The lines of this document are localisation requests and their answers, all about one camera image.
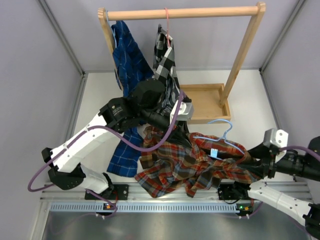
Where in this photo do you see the black white checked shirt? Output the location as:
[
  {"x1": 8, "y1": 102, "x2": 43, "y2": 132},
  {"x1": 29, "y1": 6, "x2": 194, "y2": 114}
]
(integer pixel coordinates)
[{"x1": 153, "y1": 24, "x2": 180, "y2": 116}]

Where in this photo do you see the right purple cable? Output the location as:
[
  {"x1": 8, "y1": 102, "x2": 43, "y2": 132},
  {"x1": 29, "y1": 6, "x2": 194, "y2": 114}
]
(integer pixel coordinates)
[{"x1": 278, "y1": 145, "x2": 320, "y2": 163}]

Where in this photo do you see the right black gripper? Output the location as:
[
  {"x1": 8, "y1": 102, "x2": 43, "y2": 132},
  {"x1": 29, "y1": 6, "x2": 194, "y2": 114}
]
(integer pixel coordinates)
[{"x1": 236, "y1": 141, "x2": 320, "y2": 182}]

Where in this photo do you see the blue plaid shirt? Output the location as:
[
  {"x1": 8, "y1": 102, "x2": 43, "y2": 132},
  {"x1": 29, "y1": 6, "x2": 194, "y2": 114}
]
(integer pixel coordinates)
[{"x1": 107, "y1": 20, "x2": 153, "y2": 178}]

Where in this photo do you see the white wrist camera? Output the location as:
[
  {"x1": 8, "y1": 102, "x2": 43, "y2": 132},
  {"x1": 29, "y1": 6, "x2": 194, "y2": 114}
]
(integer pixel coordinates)
[
  {"x1": 169, "y1": 101, "x2": 194, "y2": 123},
  {"x1": 262, "y1": 128, "x2": 289, "y2": 163}
]

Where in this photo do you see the red brown plaid shirt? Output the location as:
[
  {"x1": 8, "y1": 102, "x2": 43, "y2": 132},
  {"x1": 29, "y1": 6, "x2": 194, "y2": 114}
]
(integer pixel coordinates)
[{"x1": 134, "y1": 132, "x2": 261, "y2": 198}]

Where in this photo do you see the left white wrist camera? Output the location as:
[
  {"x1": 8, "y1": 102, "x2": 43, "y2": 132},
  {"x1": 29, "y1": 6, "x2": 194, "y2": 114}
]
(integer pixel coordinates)
[{"x1": 169, "y1": 101, "x2": 194, "y2": 123}]

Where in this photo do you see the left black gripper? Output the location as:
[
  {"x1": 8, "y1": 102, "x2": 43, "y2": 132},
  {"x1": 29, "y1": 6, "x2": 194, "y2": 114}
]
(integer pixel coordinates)
[{"x1": 139, "y1": 105, "x2": 194, "y2": 148}]

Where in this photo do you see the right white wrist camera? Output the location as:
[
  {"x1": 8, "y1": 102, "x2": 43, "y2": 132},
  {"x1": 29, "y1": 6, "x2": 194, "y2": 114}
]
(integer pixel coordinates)
[{"x1": 262, "y1": 128, "x2": 289, "y2": 163}]

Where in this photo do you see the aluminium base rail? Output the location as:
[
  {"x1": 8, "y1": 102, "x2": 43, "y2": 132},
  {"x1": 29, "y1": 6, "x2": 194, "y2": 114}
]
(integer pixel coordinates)
[{"x1": 39, "y1": 182, "x2": 313, "y2": 201}]

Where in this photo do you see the light blue hanger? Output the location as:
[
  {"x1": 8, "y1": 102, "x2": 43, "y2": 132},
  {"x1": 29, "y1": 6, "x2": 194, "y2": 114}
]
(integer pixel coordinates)
[
  {"x1": 193, "y1": 118, "x2": 245, "y2": 155},
  {"x1": 106, "y1": 10, "x2": 117, "y2": 48}
]

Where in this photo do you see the white slotted cable duct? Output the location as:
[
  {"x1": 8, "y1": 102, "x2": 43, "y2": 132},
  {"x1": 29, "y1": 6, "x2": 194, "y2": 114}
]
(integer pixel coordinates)
[{"x1": 50, "y1": 202, "x2": 240, "y2": 214}]

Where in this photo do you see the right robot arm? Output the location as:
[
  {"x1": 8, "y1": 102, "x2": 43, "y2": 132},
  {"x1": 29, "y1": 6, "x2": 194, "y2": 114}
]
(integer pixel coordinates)
[{"x1": 232, "y1": 130, "x2": 320, "y2": 239}]

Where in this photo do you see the pink wire hanger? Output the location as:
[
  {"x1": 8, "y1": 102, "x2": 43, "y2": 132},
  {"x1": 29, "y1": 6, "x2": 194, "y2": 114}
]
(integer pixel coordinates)
[{"x1": 164, "y1": 7, "x2": 172, "y2": 48}]

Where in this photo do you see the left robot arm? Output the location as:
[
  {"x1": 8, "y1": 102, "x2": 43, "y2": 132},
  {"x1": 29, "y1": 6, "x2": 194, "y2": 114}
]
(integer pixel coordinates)
[{"x1": 41, "y1": 79, "x2": 194, "y2": 200}]

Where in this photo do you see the wooden clothes rack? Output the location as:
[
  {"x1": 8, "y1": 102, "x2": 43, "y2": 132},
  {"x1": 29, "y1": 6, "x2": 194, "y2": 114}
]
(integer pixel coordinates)
[{"x1": 97, "y1": 2, "x2": 266, "y2": 125}]

